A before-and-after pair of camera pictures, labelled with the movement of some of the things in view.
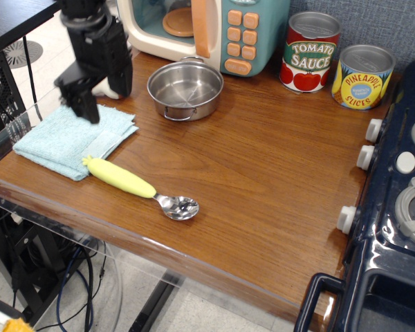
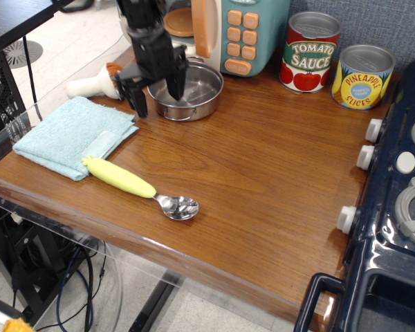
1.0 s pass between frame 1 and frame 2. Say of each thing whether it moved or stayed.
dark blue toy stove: stayed
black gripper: moved
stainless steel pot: stayed
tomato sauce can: stayed
